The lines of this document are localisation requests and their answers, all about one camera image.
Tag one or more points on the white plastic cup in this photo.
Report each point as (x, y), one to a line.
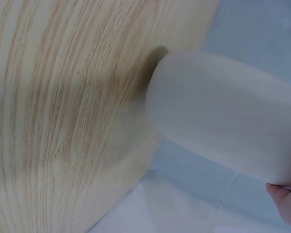
(215, 116)

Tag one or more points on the person's right hand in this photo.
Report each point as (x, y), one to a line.
(285, 206)

